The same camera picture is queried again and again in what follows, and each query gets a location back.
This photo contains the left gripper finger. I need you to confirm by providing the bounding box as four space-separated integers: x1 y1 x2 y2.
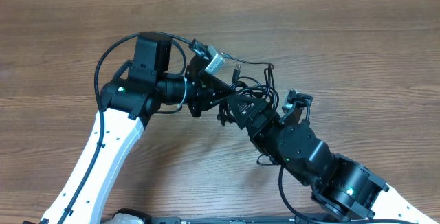
201 72 234 97
197 94 228 113

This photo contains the black cable bundle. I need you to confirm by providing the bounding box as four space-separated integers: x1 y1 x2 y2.
216 52 280 127

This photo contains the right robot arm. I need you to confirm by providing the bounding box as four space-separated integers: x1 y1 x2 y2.
228 91 433 223

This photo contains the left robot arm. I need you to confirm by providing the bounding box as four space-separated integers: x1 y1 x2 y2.
40 32 233 224

